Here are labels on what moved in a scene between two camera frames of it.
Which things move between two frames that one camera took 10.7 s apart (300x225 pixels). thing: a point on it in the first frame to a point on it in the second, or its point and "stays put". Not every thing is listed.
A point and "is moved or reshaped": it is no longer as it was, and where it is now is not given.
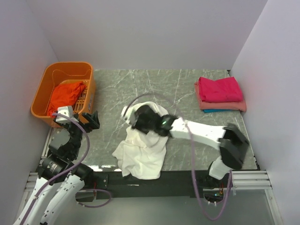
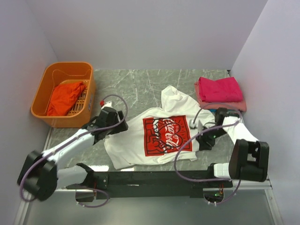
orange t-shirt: [64, 95] stays put
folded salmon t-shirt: [235, 105] stays put
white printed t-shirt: [141, 155] is moved or reshaped
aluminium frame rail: [251, 180] stays put
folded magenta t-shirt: [224, 90] stays put
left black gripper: [87, 120] to [122, 122]
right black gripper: [138, 119] to [205, 139]
